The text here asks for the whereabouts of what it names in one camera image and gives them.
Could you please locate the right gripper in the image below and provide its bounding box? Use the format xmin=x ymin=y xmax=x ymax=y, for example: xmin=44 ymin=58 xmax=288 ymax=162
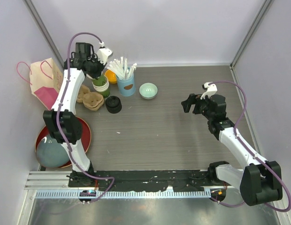
xmin=181 ymin=92 xmax=214 ymax=120

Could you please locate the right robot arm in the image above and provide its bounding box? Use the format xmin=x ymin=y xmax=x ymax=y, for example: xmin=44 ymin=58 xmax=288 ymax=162
xmin=181 ymin=94 xmax=283 ymax=206

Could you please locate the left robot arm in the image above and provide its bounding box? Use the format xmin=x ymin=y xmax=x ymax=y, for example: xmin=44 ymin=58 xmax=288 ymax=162
xmin=43 ymin=41 xmax=112 ymax=187

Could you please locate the stack of paper cups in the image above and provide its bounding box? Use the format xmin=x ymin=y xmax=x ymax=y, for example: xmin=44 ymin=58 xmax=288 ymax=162
xmin=92 ymin=75 xmax=110 ymax=98

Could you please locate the orange bowl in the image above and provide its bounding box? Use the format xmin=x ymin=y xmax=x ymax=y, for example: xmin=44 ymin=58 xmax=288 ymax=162
xmin=105 ymin=69 xmax=117 ymax=84

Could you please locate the cardboard cup carrier tray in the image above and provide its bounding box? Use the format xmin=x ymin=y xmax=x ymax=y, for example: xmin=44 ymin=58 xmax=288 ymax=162
xmin=77 ymin=85 xmax=104 ymax=111

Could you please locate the stack of black lids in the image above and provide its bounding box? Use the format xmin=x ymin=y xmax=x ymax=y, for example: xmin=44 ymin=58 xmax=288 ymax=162
xmin=105 ymin=96 xmax=122 ymax=114

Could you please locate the blue straw holder cup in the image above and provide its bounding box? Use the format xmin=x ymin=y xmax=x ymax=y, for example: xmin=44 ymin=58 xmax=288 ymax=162
xmin=116 ymin=74 xmax=136 ymax=97

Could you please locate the light green ceramic bowl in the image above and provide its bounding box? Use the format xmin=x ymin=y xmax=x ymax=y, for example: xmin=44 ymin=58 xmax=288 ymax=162
xmin=139 ymin=82 xmax=158 ymax=100

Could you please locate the pink paper gift bag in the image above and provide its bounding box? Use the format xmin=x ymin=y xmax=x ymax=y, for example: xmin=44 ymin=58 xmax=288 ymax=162
xmin=17 ymin=58 xmax=63 ymax=110

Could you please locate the red round tray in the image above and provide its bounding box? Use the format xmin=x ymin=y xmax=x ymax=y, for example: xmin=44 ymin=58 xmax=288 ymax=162
xmin=35 ymin=118 xmax=92 ymax=169

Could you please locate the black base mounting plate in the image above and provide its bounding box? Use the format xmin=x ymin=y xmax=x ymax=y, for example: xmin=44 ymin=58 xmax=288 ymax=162
xmin=67 ymin=170 xmax=225 ymax=192

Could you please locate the grey blue plate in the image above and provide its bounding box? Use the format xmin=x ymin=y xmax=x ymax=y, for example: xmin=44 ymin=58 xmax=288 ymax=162
xmin=36 ymin=140 xmax=69 ymax=168

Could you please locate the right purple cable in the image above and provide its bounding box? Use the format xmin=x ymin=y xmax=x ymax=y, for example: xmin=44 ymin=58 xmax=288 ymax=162
xmin=210 ymin=81 xmax=291 ymax=213

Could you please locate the purple cable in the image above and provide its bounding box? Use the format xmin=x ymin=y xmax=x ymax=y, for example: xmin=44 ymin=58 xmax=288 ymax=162
xmin=55 ymin=32 xmax=115 ymax=204
xmin=210 ymin=81 xmax=291 ymax=213

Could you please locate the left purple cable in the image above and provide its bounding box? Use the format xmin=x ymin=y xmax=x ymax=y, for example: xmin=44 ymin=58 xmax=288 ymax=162
xmin=55 ymin=32 xmax=115 ymax=204

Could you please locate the aluminium frame rail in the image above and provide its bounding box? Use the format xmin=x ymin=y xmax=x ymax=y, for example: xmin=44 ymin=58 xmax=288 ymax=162
xmin=24 ymin=168 xmax=282 ymax=189

